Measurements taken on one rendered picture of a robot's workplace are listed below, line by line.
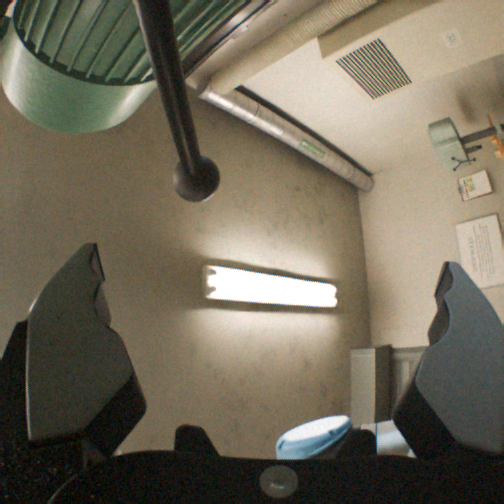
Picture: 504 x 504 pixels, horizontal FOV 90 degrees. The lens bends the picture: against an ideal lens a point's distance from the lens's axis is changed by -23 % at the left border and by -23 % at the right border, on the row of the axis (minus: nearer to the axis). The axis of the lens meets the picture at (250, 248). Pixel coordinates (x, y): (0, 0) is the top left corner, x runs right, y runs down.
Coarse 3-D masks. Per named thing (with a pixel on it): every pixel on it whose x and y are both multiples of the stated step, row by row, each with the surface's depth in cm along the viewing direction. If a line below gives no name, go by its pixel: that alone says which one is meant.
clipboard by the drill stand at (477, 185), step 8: (472, 176) 243; (480, 176) 236; (464, 184) 250; (472, 184) 243; (480, 184) 236; (488, 184) 229; (464, 192) 250; (472, 192) 243; (480, 192) 235; (488, 192) 231; (464, 200) 249
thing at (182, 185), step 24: (144, 0) 9; (168, 0) 9; (144, 24) 10; (168, 24) 10; (168, 48) 11; (168, 72) 13; (168, 96) 14; (168, 120) 16; (192, 120) 17; (192, 144) 18; (192, 168) 20; (216, 168) 22; (192, 192) 22
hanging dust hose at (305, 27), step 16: (336, 0) 119; (352, 0) 115; (368, 0) 113; (304, 16) 133; (320, 16) 129; (336, 16) 126; (288, 32) 143; (304, 32) 139; (320, 32) 140; (256, 48) 158; (272, 48) 153; (288, 48) 150; (240, 64) 167; (256, 64) 164; (224, 80) 178; (240, 80) 178
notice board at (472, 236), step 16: (464, 224) 247; (480, 224) 235; (496, 224) 223; (464, 240) 245; (480, 240) 233; (496, 240) 221; (464, 256) 243; (480, 256) 231; (496, 256) 220; (480, 272) 229; (496, 272) 218; (480, 288) 227
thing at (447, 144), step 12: (444, 120) 174; (432, 132) 181; (444, 132) 176; (456, 132) 180; (480, 132) 177; (492, 132) 171; (432, 144) 193; (444, 144) 186; (456, 144) 181; (444, 156) 199; (456, 156) 197; (456, 168) 215
